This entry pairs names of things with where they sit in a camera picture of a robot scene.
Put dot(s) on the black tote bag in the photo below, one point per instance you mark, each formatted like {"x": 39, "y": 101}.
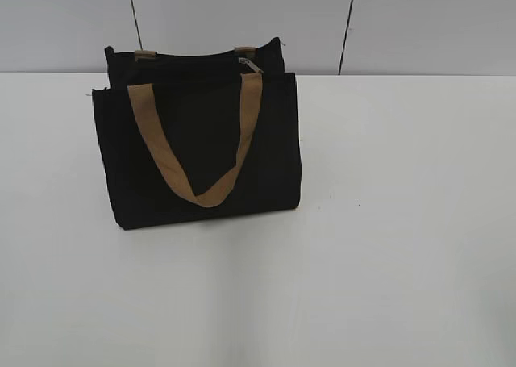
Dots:
{"x": 188, "y": 138}

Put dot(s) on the silver zipper pull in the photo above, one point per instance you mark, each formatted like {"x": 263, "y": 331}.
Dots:
{"x": 248, "y": 66}

